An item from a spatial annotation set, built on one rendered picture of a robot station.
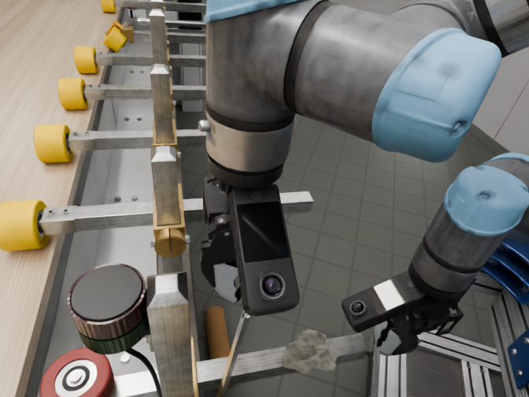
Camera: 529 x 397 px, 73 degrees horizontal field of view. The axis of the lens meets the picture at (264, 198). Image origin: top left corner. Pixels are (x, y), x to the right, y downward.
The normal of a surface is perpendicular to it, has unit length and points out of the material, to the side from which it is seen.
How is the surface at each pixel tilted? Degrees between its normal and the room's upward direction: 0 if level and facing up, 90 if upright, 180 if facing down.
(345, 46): 52
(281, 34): 59
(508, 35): 106
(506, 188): 0
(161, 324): 90
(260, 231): 28
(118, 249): 0
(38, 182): 0
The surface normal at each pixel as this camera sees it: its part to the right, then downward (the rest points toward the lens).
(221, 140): -0.57, 0.47
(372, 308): -0.40, -0.65
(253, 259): 0.22, -0.38
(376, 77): -0.47, 0.19
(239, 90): -0.22, 0.61
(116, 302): 0.11, -0.76
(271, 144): 0.43, 0.61
